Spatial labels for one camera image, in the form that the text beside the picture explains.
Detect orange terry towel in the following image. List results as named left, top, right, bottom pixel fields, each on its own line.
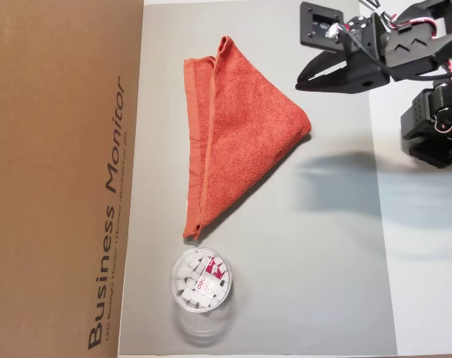
left=182, top=35, right=312, bottom=242

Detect brown cardboard monitor box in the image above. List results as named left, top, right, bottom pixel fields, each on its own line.
left=0, top=0, right=145, bottom=358

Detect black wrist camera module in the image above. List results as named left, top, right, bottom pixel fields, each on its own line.
left=299, top=1, right=352, bottom=49

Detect red white servo wire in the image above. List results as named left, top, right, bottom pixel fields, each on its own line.
left=382, top=6, right=442, bottom=30
left=434, top=57, right=452, bottom=136

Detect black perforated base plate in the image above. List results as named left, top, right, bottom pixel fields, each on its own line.
left=409, top=140, right=452, bottom=171

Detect grey paper mat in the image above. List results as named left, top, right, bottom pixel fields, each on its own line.
left=117, top=0, right=398, bottom=357

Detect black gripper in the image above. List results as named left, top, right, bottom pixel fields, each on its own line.
left=295, top=13, right=392, bottom=94

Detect clear jar of white erasers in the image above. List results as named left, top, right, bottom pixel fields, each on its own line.
left=169, top=248, right=236, bottom=346

